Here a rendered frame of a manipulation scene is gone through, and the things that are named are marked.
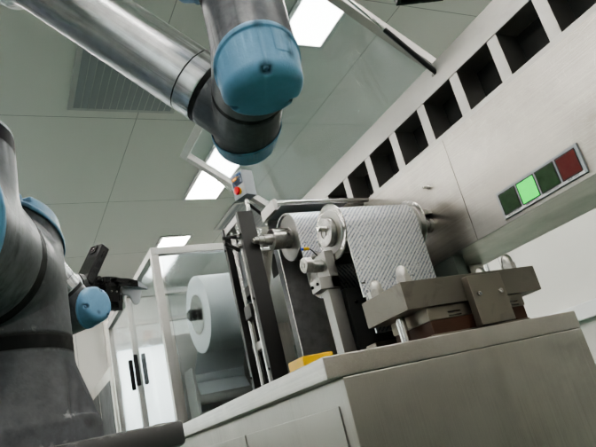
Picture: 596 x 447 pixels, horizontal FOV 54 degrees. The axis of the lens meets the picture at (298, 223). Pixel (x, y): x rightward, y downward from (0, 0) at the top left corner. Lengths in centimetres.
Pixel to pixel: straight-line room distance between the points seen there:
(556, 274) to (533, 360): 313
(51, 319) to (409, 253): 114
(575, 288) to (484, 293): 303
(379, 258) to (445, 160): 36
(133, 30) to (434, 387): 81
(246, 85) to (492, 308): 97
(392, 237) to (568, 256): 291
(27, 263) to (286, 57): 27
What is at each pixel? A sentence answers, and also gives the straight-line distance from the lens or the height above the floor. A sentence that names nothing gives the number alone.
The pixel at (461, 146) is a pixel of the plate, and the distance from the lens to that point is 164.
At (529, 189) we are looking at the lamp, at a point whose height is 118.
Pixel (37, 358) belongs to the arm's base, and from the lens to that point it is 55.
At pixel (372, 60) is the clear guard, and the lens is 184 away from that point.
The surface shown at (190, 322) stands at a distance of 237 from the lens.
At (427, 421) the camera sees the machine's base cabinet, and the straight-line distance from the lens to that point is 114.
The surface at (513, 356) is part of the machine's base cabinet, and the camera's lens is 131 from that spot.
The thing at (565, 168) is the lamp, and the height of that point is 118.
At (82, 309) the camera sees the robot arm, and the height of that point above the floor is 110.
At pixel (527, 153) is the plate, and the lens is 149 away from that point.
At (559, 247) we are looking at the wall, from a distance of 442.
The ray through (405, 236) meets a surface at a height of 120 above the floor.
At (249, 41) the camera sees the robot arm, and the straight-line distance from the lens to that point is 51.
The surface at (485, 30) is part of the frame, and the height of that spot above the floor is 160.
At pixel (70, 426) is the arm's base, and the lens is 54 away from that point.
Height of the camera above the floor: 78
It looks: 19 degrees up
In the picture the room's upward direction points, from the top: 14 degrees counter-clockwise
